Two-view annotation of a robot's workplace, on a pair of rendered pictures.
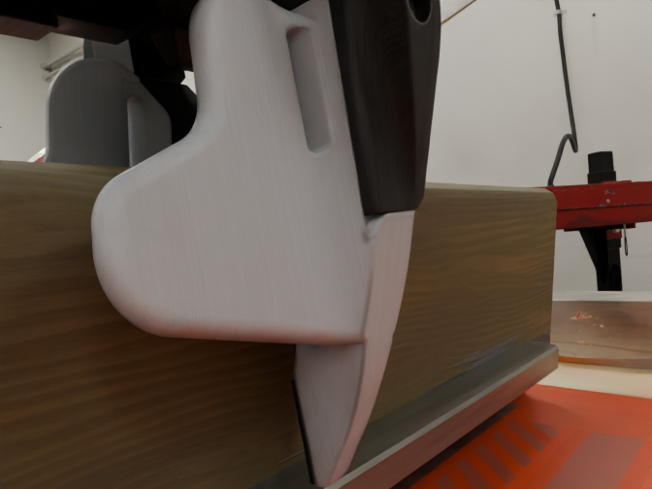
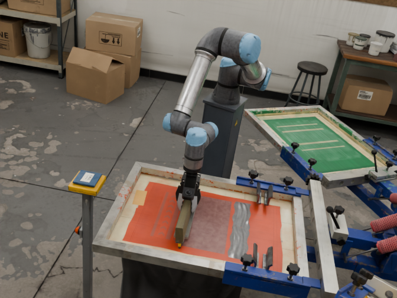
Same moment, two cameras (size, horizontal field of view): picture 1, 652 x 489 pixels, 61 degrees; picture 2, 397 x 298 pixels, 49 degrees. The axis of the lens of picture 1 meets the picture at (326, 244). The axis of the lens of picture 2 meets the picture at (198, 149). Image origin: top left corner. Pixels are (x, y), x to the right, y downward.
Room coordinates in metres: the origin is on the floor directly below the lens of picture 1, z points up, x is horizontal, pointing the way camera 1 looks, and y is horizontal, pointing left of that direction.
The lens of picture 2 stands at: (1.28, -0.80, 2.11)
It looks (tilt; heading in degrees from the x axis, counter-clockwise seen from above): 30 degrees down; 144
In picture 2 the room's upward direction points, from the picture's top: 8 degrees clockwise
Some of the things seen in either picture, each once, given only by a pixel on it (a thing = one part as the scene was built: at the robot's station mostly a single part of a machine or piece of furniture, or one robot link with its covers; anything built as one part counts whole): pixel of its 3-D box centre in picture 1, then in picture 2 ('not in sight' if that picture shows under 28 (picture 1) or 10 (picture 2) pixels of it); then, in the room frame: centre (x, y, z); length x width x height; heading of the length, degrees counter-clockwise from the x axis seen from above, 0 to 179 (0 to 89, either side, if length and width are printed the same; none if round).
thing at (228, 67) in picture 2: not in sight; (232, 69); (-0.39, 0.54, 1.37); 0.13 x 0.12 x 0.14; 34
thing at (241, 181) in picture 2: not in sight; (267, 190); (0.12, 0.46, 0.97); 0.30 x 0.05 x 0.07; 50
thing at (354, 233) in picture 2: not in sight; (348, 237); (0.55, 0.53, 1.02); 0.17 x 0.06 x 0.05; 50
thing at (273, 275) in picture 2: not in sight; (265, 279); (0.55, 0.10, 0.97); 0.30 x 0.05 x 0.07; 50
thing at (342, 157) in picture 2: not in sight; (336, 139); (-0.03, 1.07, 1.05); 1.08 x 0.61 x 0.23; 170
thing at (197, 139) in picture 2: not in sight; (195, 143); (0.10, 0.04, 1.30); 0.09 x 0.08 x 0.11; 124
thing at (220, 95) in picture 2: not in sight; (227, 90); (-0.39, 0.54, 1.25); 0.15 x 0.15 x 0.10
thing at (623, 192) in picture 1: (500, 213); not in sight; (1.34, -0.43, 1.06); 0.61 x 0.46 x 0.12; 110
